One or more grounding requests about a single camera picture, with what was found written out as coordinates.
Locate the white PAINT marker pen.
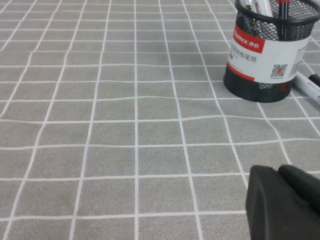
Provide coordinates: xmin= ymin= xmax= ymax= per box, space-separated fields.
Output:
xmin=293 ymin=71 xmax=320 ymax=107

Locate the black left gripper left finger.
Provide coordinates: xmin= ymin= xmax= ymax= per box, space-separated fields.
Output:
xmin=245 ymin=164 xmax=320 ymax=240

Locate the red pen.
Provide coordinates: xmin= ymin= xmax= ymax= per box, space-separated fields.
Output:
xmin=275 ymin=0 xmax=291 ymax=41

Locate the black mesh pen holder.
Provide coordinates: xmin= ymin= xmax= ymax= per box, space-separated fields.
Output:
xmin=222 ymin=0 xmax=320 ymax=104

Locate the grey white grid tablecloth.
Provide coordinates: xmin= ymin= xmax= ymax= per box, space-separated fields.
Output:
xmin=0 ymin=0 xmax=320 ymax=240

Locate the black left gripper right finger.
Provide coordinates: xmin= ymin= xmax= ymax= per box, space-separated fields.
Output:
xmin=277 ymin=163 xmax=320 ymax=216

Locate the silver whiteboard marker black cap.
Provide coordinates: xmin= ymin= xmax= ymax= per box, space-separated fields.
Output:
xmin=251 ymin=0 xmax=274 ymax=18

